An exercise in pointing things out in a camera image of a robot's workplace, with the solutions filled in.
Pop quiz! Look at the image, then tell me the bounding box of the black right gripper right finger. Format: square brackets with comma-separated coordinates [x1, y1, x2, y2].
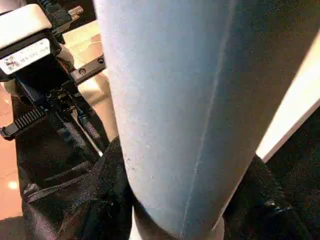
[223, 154, 320, 240]

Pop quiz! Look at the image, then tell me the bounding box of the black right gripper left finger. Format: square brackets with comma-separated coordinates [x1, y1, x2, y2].
[57, 138, 134, 240]

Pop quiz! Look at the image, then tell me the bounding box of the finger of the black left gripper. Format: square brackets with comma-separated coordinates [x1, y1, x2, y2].
[16, 109, 112, 187]

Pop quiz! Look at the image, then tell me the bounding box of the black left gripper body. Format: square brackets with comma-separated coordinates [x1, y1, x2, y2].
[0, 56, 106, 141]

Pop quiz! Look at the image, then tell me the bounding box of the white plastic table leg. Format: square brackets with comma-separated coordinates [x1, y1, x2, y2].
[92, 0, 320, 240]

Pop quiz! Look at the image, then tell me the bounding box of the black work mat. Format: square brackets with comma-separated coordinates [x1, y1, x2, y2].
[0, 99, 320, 240]

